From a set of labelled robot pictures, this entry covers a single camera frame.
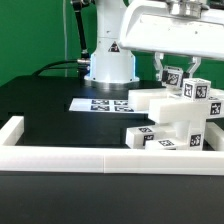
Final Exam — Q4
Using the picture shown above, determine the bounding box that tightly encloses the white marker sheet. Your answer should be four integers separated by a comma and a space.
69, 98, 136, 113

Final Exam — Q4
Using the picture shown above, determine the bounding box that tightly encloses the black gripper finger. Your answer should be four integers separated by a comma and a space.
186, 57, 201, 78
153, 52, 164, 81

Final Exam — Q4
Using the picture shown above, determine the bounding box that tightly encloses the white U-shaped fence frame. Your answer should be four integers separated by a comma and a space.
0, 116, 224, 176

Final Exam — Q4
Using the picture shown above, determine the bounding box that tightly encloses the black cable bundle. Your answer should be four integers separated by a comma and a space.
31, 59, 91, 77

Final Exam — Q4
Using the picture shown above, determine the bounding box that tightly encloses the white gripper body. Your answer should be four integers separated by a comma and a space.
118, 0, 224, 60

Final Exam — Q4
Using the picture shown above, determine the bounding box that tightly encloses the white chair back piece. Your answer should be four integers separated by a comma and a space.
128, 88, 224, 124

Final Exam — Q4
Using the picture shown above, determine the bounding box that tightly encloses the white chair seat piece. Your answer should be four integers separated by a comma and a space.
159, 120, 205, 152

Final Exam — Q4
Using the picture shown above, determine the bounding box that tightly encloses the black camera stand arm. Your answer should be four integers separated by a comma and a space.
71, 0, 90, 80

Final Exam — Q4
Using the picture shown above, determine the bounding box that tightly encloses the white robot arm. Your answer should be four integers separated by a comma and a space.
84, 0, 224, 89

